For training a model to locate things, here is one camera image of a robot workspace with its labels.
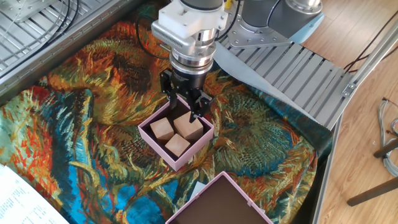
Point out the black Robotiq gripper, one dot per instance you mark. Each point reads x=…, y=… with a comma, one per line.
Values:
x=188, y=82

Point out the large wooden cube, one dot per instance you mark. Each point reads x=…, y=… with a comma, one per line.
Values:
x=186, y=127

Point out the small wooden cube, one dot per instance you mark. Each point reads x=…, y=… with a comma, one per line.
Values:
x=161, y=129
x=177, y=144

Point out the small pink gift box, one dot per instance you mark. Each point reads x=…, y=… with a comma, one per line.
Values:
x=196, y=151

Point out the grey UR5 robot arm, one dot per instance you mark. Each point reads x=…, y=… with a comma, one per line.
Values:
x=258, y=15

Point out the large pink open box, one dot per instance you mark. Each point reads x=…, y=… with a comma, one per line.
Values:
x=220, y=205

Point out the yellow plastic clip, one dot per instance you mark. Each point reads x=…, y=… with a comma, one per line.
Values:
x=228, y=3

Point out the sunflower painting table cloth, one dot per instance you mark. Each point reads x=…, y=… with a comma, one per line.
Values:
x=77, y=124

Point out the silver mounting plate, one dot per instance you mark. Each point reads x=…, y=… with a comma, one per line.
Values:
x=25, y=7

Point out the printed white paper sheet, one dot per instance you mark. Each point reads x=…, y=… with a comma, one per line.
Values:
x=21, y=202

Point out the dark brown chair leg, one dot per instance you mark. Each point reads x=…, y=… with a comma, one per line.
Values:
x=370, y=193
x=387, y=148

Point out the white and silver wrist mount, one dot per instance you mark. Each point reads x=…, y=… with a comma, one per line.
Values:
x=192, y=21

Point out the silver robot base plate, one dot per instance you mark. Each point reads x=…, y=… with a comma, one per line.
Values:
x=248, y=40

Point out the wide aluminium frame rail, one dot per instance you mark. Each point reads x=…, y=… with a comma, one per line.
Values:
x=62, y=53

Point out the aluminium table edge rail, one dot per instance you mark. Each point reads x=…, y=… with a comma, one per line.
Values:
x=370, y=60

